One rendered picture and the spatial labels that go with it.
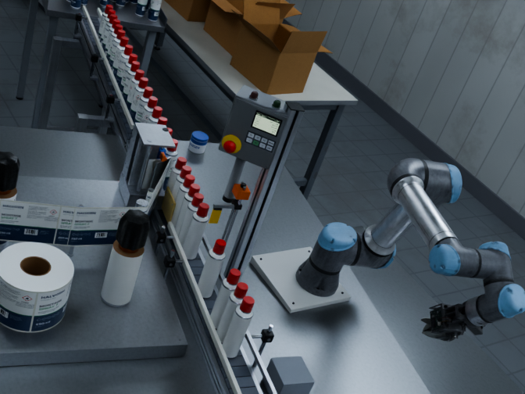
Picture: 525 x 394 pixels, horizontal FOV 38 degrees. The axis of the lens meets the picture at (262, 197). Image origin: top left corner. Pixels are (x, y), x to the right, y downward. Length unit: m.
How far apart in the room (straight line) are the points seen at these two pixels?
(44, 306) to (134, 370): 0.31
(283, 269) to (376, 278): 0.39
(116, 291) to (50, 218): 0.29
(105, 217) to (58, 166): 0.59
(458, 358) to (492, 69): 3.28
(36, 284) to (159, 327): 0.39
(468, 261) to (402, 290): 0.92
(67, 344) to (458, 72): 4.28
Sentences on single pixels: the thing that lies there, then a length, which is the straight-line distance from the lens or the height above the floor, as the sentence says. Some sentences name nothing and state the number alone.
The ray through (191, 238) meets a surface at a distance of 2.43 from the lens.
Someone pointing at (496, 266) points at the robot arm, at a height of 1.43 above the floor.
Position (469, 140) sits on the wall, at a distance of 5.76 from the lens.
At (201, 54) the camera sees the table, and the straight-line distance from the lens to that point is 4.23.
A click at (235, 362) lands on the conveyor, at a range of 2.19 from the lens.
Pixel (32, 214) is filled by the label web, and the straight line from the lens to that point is 2.28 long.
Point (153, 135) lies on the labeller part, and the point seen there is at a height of 1.14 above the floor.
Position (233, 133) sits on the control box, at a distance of 2.24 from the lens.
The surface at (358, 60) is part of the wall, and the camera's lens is 6.57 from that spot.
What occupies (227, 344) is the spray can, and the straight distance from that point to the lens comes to 2.16.
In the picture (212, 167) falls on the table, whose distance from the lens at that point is 3.10.
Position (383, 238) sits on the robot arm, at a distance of 2.49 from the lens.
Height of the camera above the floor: 2.38
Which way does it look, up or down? 31 degrees down
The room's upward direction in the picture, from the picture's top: 20 degrees clockwise
